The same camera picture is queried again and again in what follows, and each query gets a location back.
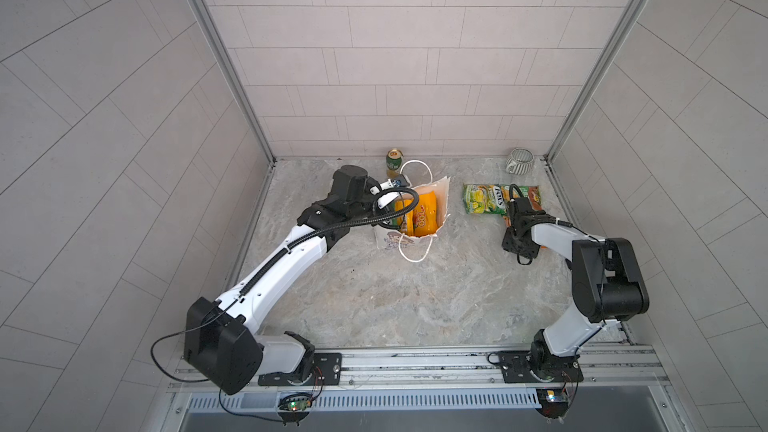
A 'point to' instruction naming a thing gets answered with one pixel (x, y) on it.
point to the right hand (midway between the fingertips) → (512, 245)
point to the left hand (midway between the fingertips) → (400, 189)
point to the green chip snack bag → (531, 192)
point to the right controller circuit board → (554, 402)
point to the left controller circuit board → (294, 404)
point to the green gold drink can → (394, 159)
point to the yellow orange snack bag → (421, 220)
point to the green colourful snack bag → (485, 199)
